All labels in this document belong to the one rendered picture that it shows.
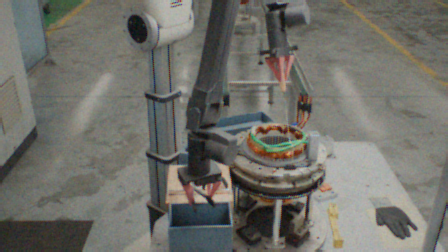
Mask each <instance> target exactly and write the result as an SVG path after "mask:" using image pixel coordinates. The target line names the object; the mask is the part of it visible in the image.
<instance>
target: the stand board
mask: <svg viewBox="0 0 448 252"><path fill-rule="evenodd" d="M216 165H218V167H219V168H220V169H221V171H222V176H223V177H225V180H227V183H228V188H227V189H231V194H214V196H213V198H212V199H213V200H214V201H215V202H219V201H229V202H230V207H234V199H233V194H232V184H231V179H230V174H229V166H226V165H223V164H216ZM185 166H187V165H169V174H168V183H167V199H166V210H169V204H170V203H189V201H188V199H187V195H169V194H168V190H184V189H183V187H182V185H181V184H180V181H179V180H178V174H177V168H178V167H185ZM196 196H197V198H196ZM196 196H194V199H195V201H196V203H197V202H207V201H206V198H204V197H203V196H201V195H200V194H196Z"/></svg>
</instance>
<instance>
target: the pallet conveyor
mask: <svg viewBox="0 0 448 252"><path fill-rule="evenodd" d="M258 1H259V5H260V6H261V7H257V0H254V2H253V7H251V10H253V16H254V17H256V15H257V10H261V26H260V34H255V32H256V23H254V24H252V26H251V27H235V28H234V29H252V34H234V35H233V38H253V39H255V38H260V42H259V50H257V52H230V54H229V55H259V63H258V64H259V65H262V64H263V62H262V61H263V55H261V56H260V53H259V51H263V38H268V36H267V34H264V23H265V14H266V13H268V11H270V10H269V9H268V8H267V6H266V5H265V4H266V1H265V0H258ZM291 52H292V53H294V55H295V58H294V59H295V61H296V63H297V65H298V67H299V68H300V72H301V73H302V76H303V77H304V80H305V81H306V84H307V86H308V87H309V90H310V92H311V95H313V88H312V86H311V83H310V82H309V79H308V78H307V77H306V74H305V72H304V70H303V68H302V65H301V64H300V61H299V60H298V59H297V56H296V54H295V52H294V51H291ZM288 79H289V81H285V82H286V86H290V95H289V104H288V123H287V124H294V123H295V107H296V99H297V101H298V100H299V99H298V96H299V97H302V98H301V101H302V102H304V97H305V96H306V105H307V104H308V103H309V97H310V95H309V92H308V91H307V90H306V86H305V85H304V82H303V81H302V77H301V76H300V73H299V72H298V70H297V67H296V65H295V63H294V61H293V63H292V65H291V67H290V70H289V73H288ZM274 80H275V74H274V73H273V72H272V70H271V69H270V81H229V72H228V61H227V68H226V71H225V79H224V84H223V98H222V102H224V103H223V109H222V117H228V106H229V93H269V96H268V99H269V101H268V104H270V106H273V104H274V102H273V97H274V86H280V84H279V81H274ZM229 86H268V87H267V88H229Z"/></svg>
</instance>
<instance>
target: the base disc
mask: <svg viewBox="0 0 448 252"><path fill-rule="evenodd" d="M298 201H300V202H302V203H305V205H304V208H303V209H302V212H300V213H298V212H294V211H292V210H288V209H285V208H281V209H282V210H286V211H287V212H289V213H290V214H291V215H293V217H294V218H295V217H296V216H297V215H298V214H300V215H303V214H304V213H305V208H306V199H304V198H303V197H301V198H298ZM265 207H274V205H264V204H263V203H261V202H260V201H257V204H256V205H254V206H253V207H252V208H251V209H250V210H248V212H246V213H245V212H241V211H240V210H239V214H240V224H239V226H233V239H232V248H233V249H235V250H236V251H239V252H316V249H319V247H321V245H323V243H324V241H325V238H326V236H327V233H328V226H327V222H326V220H325V217H324V215H323V213H321V211H320V210H319V209H318V208H317V207H316V206H315V205H313V211H312V217H311V218H312V221H313V224H314V225H313V226H311V227H309V231H310V236H309V238H307V240H305V242H303V243H302V245H300V247H298V248H296V247H293V246H292V245H291V244H288V243H287V242H285V247H284V248H283V249H280V248H266V246H265V242H266V240H271V238H270V237H263V236H261V241H259V242H257V243H255V244H252V245H251V246H249V245H248V244H247V243H246V242H245V241H244V240H243V239H242V238H241V237H239V235H237V234H236V229H238V228H241V227H242V226H245V225H248V224H247V222H246V219H247V217H248V214H250V212H252V211H253V210H256V209H258V208H265ZM309 246H311V247H309Z"/></svg>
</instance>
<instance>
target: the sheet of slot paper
mask: <svg viewBox="0 0 448 252"><path fill-rule="evenodd" d="M377 197H388V198H389V200H391V202H392V204H393V205H396V207H399V208H400V209H402V210H403V211H404V212H405V213H406V214H407V215H408V216H409V218H410V220H411V221H412V222H413V223H414V224H415V225H416V226H417V227H418V231H414V230H413V228H411V226H409V225H408V228H409V230H410V232H411V237H410V238H408V237H406V239H405V240H401V239H400V238H399V237H396V236H395V235H394V234H393V232H391V230H390V229H389V228H388V226H387V225H386V224H385V223H384V225H383V226H379V225H377V223H376V216H375V209H365V211H366V213H367V215H368V216H369V219H370V220H371V222H372V225H373V226H374V228H375V230H376V231H377V234H378V235H379V238H380V239H381V240H382V243H383V244H384V247H385V248H386V249H411V248H421V247H422V244H423V239H424V236H425V230H424V229H423V227H422V226H421V225H420V224H424V222H423V220H422V219H421V218H420V217H419V215H418V213H417V212H416V211H415V209H414V208H413V207H412V205H411V204H410V202H409V200H408V199H407V197H406V195H405V193H404V194H400V195H398V198H400V200H401V202H395V200H394V199H393V197H392V196H391V195H377Z"/></svg>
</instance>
